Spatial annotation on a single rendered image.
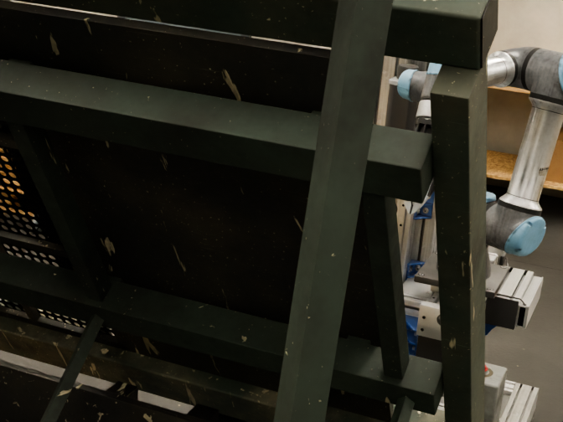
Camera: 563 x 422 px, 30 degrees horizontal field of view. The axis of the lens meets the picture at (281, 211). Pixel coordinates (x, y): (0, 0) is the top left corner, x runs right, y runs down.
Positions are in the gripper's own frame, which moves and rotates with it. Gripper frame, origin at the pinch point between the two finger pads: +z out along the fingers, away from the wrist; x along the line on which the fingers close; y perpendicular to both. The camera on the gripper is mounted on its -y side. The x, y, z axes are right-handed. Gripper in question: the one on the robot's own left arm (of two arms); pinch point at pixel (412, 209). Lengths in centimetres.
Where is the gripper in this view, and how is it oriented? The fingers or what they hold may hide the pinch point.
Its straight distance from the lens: 240.5
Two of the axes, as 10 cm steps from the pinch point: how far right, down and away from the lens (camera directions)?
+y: -3.1, -2.2, -9.3
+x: 9.2, 1.9, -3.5
